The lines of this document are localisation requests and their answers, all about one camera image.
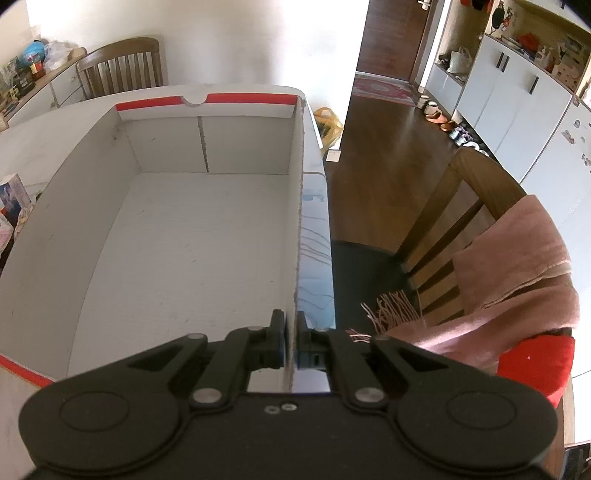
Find white sideboard cabinet left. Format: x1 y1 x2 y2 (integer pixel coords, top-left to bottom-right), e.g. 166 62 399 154
1 47 87 131

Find yellow plastic bag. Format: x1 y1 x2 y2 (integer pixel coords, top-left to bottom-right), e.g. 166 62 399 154
314 107 344 155

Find pink fringed scarf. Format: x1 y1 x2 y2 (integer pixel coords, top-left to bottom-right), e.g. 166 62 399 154
368 195 580 369

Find wooden chair near right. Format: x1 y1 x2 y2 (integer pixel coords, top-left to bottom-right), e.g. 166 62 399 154
329 148 576 476

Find white tall cabinet right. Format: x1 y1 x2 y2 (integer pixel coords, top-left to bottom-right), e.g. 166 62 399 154
424 32 591 259

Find red patterned doormat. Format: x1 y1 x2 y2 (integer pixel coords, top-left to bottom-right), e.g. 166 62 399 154
352 72 417 106

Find white cardboard box red trim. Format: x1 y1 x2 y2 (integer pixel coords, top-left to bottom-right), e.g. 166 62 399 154
1 85 335 479

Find white tote bag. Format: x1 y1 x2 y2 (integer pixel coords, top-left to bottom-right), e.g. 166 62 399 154
448 47 473 75

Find wooden chair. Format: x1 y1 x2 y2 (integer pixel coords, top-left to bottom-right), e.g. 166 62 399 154
76 37 164 99
329 148 576 476

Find shoes on floor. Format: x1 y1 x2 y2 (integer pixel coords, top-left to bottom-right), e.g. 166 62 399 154
417 95 491 156

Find dark wooden door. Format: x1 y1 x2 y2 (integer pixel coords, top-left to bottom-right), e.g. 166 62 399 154
356 0 437 81

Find wooden chair far left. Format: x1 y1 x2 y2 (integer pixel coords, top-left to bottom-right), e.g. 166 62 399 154
76 37 164 99

